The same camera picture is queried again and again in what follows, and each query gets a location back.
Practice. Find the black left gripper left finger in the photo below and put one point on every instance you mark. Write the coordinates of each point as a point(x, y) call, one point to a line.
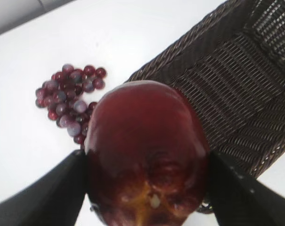
point(54, 200)

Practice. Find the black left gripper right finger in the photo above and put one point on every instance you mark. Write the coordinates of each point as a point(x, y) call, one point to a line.
point(238, 199)

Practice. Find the dark red apple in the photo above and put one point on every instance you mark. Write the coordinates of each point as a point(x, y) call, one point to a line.
point(147, 156)

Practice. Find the dark brown wicker basket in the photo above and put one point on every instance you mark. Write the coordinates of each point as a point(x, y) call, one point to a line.
point(231, 68)

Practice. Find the red grape bunch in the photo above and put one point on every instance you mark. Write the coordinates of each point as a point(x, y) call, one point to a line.
point(62, 97)

